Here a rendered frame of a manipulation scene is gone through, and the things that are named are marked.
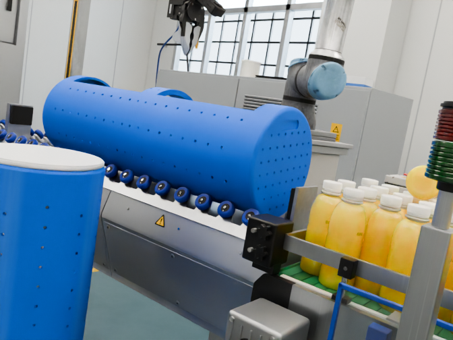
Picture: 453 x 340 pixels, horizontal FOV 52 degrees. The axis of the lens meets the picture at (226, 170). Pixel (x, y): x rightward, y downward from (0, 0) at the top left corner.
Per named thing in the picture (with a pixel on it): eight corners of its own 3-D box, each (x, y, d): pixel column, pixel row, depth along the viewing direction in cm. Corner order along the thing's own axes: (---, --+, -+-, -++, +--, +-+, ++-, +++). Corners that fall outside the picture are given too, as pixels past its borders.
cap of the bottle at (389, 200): (378, 204, 88) (379, 194, 87) (381, 202, 91) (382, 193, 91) (400, 209, 86) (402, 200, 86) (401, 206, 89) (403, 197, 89)
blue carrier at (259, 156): (108, 150, 182) (111, 77, 176) (305, 208, 130) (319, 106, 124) (40, 158, 160) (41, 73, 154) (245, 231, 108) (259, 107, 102)
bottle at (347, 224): (310, 278, 93) (327, 192, 90) (335, 277, 96) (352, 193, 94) (335, 293, 87) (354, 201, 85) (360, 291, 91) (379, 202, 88)
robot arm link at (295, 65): (307, 99, 171) (315, 62, 169) (324, 102, 158) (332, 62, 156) (277, 94, 168) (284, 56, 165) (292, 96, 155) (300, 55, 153)
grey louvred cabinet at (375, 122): (180, 222, 468) (202, 77, 449) (367, 314, 312) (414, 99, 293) (133, 224, 432) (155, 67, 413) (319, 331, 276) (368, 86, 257)
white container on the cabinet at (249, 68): (248, 80, 376) (251, 63, 374) (262, 81, 364) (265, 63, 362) (234, 77, 365) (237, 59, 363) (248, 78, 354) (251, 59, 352)
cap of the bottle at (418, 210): (412, 216, 80) (415, 206, 80) (402, 211, 84) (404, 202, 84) (433, 219, 80) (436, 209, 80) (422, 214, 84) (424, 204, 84)
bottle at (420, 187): (442, 166, 90) (463, 166, 104) (406, 164, 94) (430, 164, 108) (439, 202, 91) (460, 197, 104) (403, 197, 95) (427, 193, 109)
